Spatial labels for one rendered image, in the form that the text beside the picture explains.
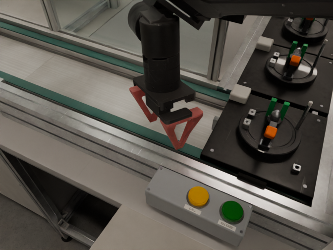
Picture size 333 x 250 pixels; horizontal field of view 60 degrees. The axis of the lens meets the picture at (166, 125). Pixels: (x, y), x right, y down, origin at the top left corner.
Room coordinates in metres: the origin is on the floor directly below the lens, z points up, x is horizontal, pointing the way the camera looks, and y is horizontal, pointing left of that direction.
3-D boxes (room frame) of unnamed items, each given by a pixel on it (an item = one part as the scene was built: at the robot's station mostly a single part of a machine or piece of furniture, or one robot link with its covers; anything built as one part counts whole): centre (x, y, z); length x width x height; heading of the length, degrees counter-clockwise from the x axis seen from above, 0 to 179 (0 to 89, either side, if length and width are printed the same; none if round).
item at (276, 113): (0.43, -0.24, 1.04); 0.02 x 0.02 x 0.03
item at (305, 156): (0.43, -0.24, 0.96); 0.24 x 0.24 x 0.02; 63
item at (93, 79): (0.58, 0.02, 0.91); 0.84 x 0.28 x 0.10; 63
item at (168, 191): (0.27, -0.06, 0.93); 0.21 x 0.07 x 0.06; 63
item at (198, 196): (0.27, -0.06, 0.96); 0.04 x 0.04 x 0.02
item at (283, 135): (0.43, -0.24, 0.98); 0.14 x 0.14 x 0.02
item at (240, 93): (0.56, -0.19, 0.97); 0.05 x 0.05 x 0.04; 63
